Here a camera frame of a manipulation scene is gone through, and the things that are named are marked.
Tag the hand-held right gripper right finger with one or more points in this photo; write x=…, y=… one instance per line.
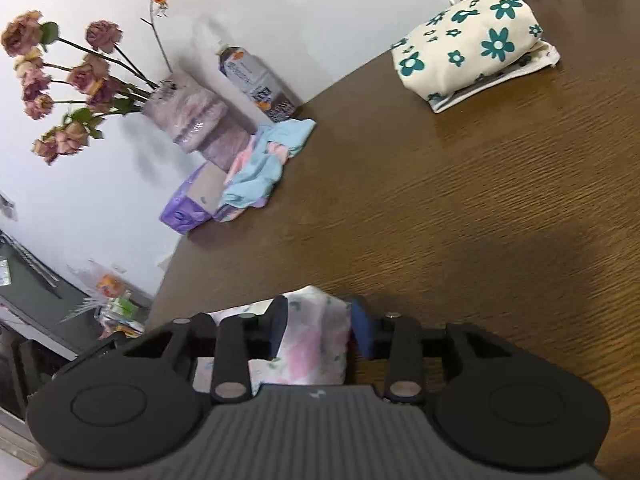
x=362, y=330

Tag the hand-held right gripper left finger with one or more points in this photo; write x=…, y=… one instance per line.
x=279, y=327

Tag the pink floral dress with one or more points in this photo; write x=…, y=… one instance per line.
x=315, y=340

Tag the purple tissue pack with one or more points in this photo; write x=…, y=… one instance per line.
x=187, y=210

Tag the pastel blue pink cloth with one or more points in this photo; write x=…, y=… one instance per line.
x=260, y=170

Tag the clear plastic bag with snacks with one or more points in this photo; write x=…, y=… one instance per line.
x=112, y=305

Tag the purple textured vase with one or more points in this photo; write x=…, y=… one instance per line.
x=190, y=110

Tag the grey side table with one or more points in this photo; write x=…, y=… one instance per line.
x=35, y=305

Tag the tea bottle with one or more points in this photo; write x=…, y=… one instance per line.
x=255, y=82

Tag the cream bag with teal flowers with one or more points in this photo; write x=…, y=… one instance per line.
x=475, y=50

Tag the dried rose bouquet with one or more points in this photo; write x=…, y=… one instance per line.
x=85, y=77

